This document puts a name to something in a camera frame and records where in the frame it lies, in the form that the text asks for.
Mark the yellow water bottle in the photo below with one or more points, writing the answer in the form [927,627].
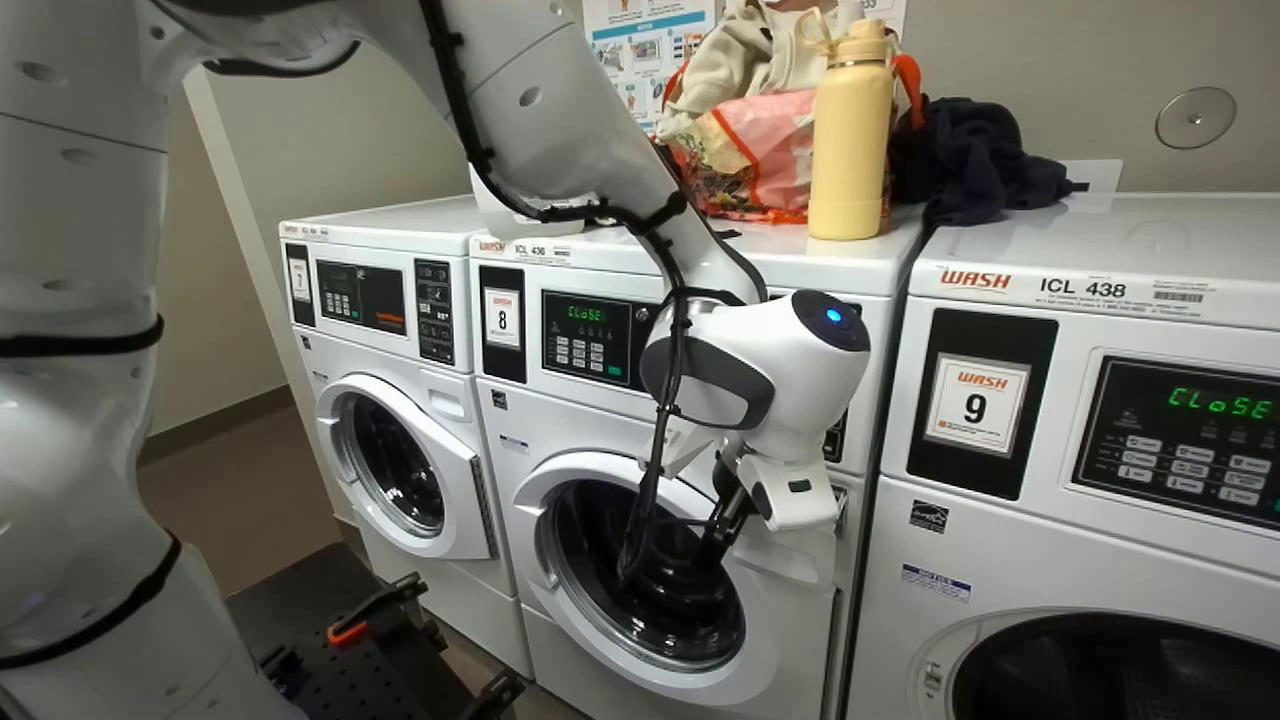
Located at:
[849,141]

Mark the round wall cover plate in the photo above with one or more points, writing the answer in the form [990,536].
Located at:
[1196,117]

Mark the white washing machine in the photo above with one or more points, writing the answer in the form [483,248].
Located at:
[1077,510]
[382,322]
[610,388]

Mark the dark navy cloth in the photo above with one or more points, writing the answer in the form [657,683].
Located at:
[966,167]

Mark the pile of clothes in bag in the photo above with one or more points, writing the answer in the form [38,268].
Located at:
[752,158]

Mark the black base platform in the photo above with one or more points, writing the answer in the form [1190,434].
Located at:
[392,675]

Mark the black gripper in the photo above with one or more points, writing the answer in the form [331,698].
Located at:
[733,503]

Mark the wall instruction poster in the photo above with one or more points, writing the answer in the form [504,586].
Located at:
[681,56]

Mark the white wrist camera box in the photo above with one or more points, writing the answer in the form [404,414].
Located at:
[788,499]

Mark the orange handled clamp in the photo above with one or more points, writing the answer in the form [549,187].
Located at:
[353,627]

